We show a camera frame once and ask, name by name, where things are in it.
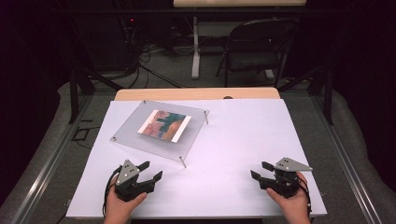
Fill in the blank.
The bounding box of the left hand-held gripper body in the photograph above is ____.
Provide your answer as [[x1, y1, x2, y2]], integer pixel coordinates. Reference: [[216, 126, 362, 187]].
[[114, 159, 156, 203]]

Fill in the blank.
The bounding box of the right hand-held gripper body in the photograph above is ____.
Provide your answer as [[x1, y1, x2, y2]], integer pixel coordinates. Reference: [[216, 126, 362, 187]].
[[260, 157, 314, 200]]

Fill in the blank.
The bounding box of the clear acrylic photo frame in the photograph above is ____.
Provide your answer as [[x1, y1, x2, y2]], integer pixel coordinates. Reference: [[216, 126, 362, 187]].
[[109, 100, 211, 169]]

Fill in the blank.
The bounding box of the colourful painting print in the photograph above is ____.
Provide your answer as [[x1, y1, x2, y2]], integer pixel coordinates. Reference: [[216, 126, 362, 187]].
[[137, 109, 192, 144]]

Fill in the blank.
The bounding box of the person's right hand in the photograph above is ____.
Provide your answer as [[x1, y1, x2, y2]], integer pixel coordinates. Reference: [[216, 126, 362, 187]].
[[265, 171, 312, 219]]

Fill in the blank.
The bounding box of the person's left hand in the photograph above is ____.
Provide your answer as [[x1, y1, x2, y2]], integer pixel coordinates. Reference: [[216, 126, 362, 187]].
[[106, 177, 149, 219]]

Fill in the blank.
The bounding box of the white sheet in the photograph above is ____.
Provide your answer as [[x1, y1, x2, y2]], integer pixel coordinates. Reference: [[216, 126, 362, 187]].
[[65, 98, 328, 218]]

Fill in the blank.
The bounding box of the wooden table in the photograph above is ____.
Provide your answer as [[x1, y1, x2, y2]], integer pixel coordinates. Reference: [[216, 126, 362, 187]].
[[114, 87, 281, 102]]

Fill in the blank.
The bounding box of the black metal stand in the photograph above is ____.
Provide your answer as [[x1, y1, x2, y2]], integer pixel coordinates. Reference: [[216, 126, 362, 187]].
[[277, 63, 334, 126], [68, 66, 124, 125]]

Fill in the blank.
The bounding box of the black folding chair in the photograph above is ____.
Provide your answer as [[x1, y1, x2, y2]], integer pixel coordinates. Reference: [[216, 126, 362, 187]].
[[216, 18, 301, 89]]

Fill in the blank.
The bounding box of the white desk leg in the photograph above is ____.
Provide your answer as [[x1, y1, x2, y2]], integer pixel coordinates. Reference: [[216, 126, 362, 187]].
[[191, 16, 201, 80]]

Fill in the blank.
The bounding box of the black computer tower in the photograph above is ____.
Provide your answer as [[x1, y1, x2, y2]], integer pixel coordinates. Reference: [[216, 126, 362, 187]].
[[90, 15, 139, 72]]

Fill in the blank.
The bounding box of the beige desk top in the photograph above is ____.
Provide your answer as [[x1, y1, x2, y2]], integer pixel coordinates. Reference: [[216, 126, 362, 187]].
[[173, 0, 307, 8]]

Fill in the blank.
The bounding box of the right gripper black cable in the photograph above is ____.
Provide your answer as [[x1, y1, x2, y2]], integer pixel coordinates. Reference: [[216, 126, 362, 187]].
[[298, 176, 313, 218]]

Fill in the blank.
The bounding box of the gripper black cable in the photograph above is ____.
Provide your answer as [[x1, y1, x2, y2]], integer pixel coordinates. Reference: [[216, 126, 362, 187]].
[[102, 165, 123, 218], [298, 176, 313, 218]]

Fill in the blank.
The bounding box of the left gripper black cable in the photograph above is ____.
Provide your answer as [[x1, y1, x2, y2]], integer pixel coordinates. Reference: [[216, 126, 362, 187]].
[[102, 165, 123, 218]]

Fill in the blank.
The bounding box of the aluminium rail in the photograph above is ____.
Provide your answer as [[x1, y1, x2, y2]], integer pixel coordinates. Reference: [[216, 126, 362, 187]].
[[310, 92, 383, 224], [10, 92, 95, 224]]

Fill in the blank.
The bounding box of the bundle of black floor cables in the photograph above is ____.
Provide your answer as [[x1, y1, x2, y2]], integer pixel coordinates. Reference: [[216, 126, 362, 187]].
[[122, 41, 188, 90]]

